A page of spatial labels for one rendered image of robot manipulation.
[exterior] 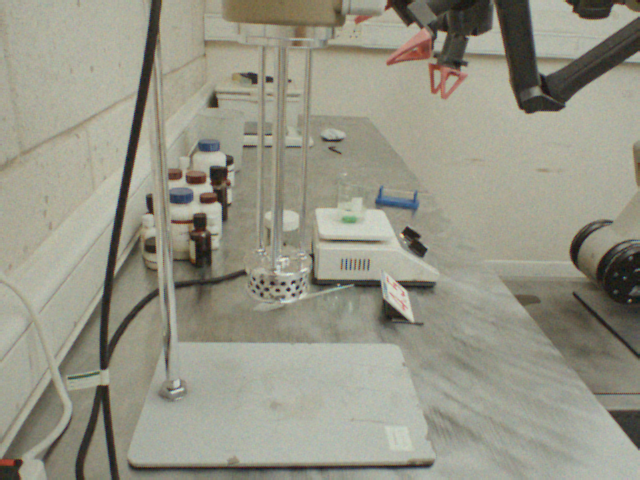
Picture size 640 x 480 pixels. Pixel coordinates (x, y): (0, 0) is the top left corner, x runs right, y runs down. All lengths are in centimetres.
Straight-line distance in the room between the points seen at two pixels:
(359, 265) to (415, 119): 162
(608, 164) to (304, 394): 236
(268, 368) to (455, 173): 198
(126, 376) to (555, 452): 48
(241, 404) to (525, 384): 34
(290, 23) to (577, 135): 234
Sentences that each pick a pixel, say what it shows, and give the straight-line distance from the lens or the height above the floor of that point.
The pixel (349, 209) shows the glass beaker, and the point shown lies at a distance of 86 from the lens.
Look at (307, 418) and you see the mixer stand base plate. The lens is 59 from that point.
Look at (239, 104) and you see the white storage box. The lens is 198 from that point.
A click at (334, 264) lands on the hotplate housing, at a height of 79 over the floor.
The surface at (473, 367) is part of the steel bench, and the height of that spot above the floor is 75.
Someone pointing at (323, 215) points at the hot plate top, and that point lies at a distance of 91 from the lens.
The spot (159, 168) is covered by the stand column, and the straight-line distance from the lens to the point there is 51.
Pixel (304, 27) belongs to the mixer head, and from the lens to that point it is 45.
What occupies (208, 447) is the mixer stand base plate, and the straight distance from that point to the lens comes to 57.
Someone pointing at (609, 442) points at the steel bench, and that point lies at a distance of 68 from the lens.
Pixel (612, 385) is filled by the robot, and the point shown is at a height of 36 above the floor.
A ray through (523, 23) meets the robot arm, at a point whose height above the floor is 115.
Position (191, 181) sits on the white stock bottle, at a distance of 104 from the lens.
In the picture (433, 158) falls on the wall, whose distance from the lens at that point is 249.
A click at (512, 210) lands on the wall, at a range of 269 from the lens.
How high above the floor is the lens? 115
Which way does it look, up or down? 23 degrees down
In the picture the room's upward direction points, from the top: 3 degrees clockwise
